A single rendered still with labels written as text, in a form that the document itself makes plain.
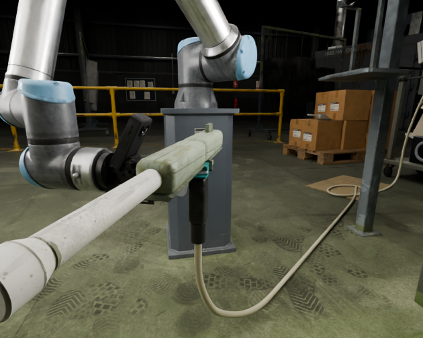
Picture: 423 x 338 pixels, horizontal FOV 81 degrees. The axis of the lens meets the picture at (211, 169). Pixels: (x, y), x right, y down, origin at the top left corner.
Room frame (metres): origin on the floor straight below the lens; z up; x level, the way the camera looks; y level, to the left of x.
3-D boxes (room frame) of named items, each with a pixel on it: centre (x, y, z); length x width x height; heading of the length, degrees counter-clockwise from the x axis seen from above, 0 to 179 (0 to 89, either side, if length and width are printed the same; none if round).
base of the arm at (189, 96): (1.14, 0.07, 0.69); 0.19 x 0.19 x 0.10
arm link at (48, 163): (0.51, 0.32, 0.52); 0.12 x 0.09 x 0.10; 78
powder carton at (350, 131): (3.30, -1.77, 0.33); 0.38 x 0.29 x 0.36; 112
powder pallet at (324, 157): (3.43, -1.74, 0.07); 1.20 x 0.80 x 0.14; 109
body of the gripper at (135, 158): (0.48, 0.15, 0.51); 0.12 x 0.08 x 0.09; 78
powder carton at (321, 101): (3.58, -1.70, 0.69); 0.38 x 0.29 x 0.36; 104
